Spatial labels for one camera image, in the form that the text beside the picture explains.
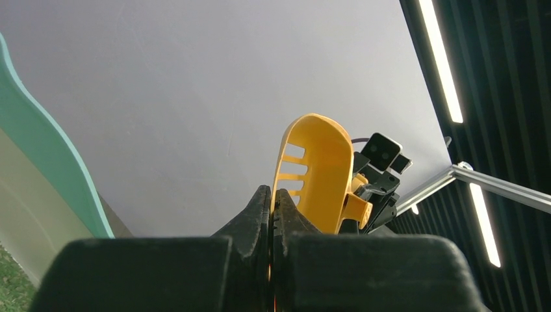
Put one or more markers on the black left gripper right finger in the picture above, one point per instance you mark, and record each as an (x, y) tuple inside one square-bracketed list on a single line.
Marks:
[(312, 271)]

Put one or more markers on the ceiling light strip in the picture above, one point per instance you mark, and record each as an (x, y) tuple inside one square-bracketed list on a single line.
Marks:
[(441, 59)]

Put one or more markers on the orange litter scoop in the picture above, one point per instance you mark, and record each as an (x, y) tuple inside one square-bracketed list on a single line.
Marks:
[(316, 151)]

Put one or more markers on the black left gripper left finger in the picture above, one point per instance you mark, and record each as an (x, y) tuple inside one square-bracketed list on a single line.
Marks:
[(227, 271)]

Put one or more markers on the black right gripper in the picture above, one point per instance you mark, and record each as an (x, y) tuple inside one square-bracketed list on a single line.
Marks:
[(380, 191)]

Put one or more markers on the teal litter box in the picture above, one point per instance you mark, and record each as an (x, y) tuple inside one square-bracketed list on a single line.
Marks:
[(48, 198)]

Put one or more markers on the green cat litter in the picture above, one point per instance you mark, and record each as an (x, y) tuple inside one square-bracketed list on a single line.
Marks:
[(17, 291)]

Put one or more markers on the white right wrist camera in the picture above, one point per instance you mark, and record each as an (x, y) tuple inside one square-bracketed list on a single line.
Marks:
[(380, 153)]

